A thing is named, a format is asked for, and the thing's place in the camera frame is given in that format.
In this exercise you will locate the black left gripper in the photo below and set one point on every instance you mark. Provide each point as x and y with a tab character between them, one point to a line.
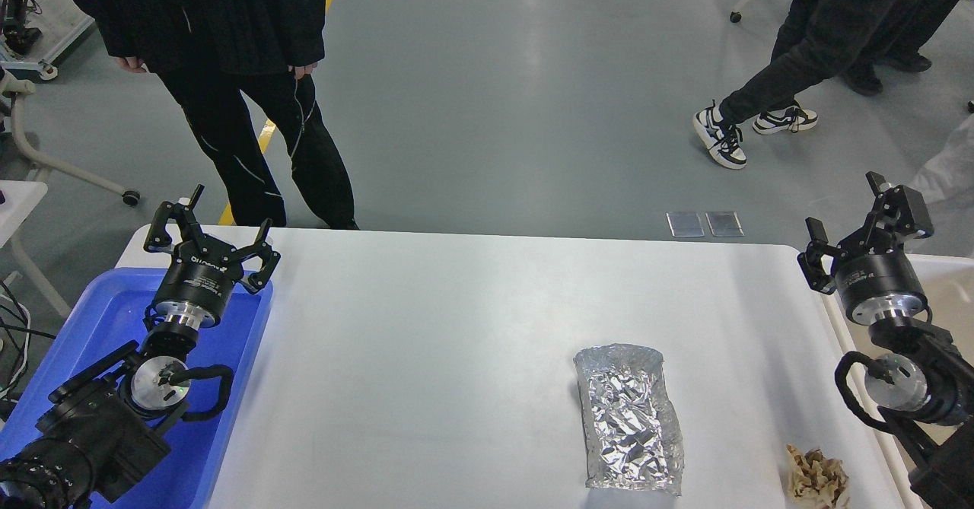
195	282

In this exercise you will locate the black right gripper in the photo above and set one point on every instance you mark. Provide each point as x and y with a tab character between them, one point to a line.
878	278

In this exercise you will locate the aluminium foil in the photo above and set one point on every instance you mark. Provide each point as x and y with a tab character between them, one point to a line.
631	428

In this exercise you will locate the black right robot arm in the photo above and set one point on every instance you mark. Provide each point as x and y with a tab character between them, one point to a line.
921	390

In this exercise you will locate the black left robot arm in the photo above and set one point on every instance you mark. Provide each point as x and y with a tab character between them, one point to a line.
105	430

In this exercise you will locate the person in white clothes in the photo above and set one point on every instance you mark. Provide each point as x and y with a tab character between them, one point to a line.
948	176

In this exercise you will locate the beige plastic bin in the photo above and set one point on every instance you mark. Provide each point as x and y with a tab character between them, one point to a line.
936	288

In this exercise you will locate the blue plastic tray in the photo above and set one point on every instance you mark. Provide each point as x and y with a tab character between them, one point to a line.
109	314

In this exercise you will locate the right floor metal plate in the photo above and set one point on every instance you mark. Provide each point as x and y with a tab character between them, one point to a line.
724	224

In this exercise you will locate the floor metal plate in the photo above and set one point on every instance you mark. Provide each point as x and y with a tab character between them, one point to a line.
724	224
685	224

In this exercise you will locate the left floor metal plate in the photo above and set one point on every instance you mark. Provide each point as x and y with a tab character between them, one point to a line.
685	224

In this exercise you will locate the white side table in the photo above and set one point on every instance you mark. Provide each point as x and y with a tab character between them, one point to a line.
19	199

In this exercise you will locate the person in black jacket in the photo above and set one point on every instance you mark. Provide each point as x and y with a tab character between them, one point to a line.
213	56

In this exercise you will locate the person in black trousers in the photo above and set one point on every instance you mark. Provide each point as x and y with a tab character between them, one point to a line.
819	39

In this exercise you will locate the crumpled brown paper ball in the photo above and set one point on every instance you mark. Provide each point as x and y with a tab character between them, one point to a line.
816	481

